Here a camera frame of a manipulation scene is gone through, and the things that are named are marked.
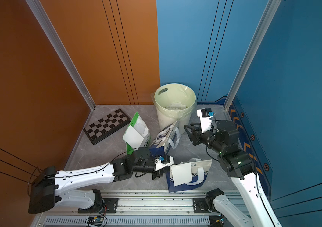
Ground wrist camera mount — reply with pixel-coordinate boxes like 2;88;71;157
197;108;214;133
155;155;174;171

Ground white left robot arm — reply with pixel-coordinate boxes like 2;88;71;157
28;147;174;214

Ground green circuit board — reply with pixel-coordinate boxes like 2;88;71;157
87;216;105;227
219;216;228;223

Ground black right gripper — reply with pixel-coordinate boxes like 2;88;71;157
184;121;227;157

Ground white receipt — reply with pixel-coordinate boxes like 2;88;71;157
170;163;192;186
123;125;149;148

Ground blue white bag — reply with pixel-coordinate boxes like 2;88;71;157
166;159;212;193
149;120;181;158

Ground pale green trash bin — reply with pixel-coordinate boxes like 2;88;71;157
151;83;197;134

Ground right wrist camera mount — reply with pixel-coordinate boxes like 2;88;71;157
197;108;214;133

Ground aluminium corner post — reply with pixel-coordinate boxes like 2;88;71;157
26;0;96;111
224;0;281;111

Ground green circuit board right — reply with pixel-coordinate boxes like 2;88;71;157
219;216;228;223

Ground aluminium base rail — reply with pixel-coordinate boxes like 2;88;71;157
32;190;233;227

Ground green circuit board left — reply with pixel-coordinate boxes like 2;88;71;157
87;216;105;227

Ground aluminium corner post left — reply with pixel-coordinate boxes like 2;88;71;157
26;0;96;111

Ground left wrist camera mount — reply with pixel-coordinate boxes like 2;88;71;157
155;155;174;171

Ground green white paper bag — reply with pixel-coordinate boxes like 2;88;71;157
122;112;151;155

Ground black white chessboard box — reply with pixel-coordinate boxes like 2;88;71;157
83;108;131;145

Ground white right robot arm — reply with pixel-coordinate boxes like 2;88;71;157
184;120;281;227

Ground aluminium corner post right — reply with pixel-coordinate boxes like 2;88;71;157
224;0;281;111

